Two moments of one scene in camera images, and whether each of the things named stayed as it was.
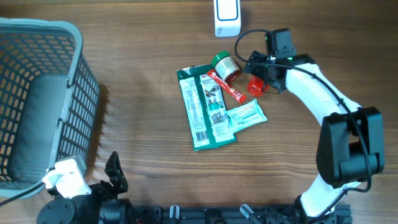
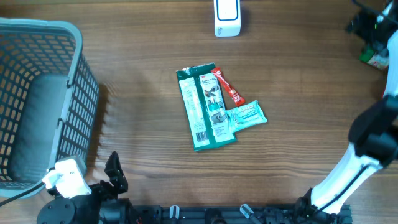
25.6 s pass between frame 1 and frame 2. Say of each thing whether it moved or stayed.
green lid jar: moved
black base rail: stayed
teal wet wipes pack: stayed
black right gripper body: moved
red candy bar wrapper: moved
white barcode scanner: stayed
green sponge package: stayed
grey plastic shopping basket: stayed
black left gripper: stayed
